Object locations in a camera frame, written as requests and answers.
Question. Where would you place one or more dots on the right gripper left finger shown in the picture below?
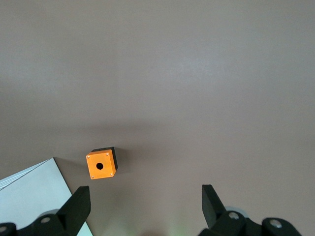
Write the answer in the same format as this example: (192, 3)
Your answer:
(73, 211)

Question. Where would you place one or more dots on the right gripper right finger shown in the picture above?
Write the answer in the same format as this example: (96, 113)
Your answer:
(216, 216)

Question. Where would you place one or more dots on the white drawer cabinet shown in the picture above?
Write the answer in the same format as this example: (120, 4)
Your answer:
(29, 191)

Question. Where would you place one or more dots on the orange button box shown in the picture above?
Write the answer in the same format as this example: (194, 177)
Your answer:
(108, 164)

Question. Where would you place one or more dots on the brown table cover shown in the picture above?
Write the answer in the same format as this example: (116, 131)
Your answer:
(157, 73)

